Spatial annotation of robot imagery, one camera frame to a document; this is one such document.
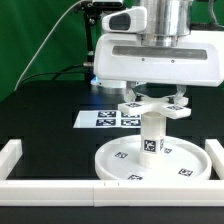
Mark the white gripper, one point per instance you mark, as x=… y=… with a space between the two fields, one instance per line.
x=153 y=43

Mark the white cross-shaped table base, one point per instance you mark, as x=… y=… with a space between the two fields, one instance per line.
x=162 y=106

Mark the white round table top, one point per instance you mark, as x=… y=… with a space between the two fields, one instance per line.
x=126 y=158

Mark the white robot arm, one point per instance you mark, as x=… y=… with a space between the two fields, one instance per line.
x=153 y=43

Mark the white sheet with markers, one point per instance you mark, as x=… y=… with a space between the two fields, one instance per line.
x=106 y=119

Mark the white U-shaped fence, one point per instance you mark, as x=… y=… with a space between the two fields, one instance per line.
x=99 y=193

